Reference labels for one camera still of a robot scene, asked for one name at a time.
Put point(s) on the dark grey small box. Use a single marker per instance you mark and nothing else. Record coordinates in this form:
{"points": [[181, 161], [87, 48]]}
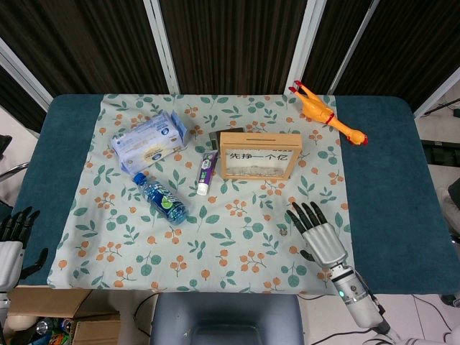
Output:
{"points": [[215, 138]]}

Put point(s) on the blue plastic water bottle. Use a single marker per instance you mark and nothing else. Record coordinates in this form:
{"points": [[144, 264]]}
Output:
{"points": [[161, 199]]}

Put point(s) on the blue white tissue pack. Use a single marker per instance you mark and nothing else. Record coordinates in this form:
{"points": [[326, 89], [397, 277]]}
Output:
{"points": [[147, 143]]}

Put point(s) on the grey blue chair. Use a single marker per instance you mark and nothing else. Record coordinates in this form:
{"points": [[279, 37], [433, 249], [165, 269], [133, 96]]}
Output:
{"points": [[226, 320]]}

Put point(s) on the purple toothpaste tube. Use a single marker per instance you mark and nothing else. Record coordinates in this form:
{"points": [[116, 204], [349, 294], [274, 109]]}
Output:
{"points": [[205, 172]]}

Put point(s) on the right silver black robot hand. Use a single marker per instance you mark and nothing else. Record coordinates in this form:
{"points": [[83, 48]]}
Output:
{"points": [[323, 240]]}

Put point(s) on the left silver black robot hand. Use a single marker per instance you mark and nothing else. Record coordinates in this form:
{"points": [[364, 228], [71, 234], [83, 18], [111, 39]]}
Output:
{"points": [[10, 262]]}

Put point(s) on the dark green crate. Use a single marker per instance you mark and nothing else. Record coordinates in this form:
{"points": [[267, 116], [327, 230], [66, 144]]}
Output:
{"points": [[442, 151]]}

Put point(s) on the floral orange berry tablecloth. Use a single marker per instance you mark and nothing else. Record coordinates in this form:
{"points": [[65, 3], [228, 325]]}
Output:
{"points": [[215, 244]]}

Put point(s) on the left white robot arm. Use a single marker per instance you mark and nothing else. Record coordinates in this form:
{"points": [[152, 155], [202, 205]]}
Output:
{"points": [[2, 298]]}

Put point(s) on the teal table cover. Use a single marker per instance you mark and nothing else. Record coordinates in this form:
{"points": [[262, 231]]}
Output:
{"points": [[388, 179]]}

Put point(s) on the dark folding partition screen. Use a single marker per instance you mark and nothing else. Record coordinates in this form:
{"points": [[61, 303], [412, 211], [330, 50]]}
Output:
{"points": [[233, 43]]}

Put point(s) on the large brown cardboard box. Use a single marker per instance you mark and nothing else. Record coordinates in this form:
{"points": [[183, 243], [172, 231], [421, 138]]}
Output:
{"points": [[46, 302]]}

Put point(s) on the wooden money box frame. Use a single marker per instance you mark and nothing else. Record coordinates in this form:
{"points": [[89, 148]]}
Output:
{"points": [[258, 138]]}

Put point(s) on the yellow rubber chicken toy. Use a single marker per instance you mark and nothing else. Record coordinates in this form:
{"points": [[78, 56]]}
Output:
{"points": [[316, 108]]}

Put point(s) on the small brown cardboard box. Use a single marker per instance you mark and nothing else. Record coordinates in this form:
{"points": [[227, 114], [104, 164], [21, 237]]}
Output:
{"points": [[97, 332]]}

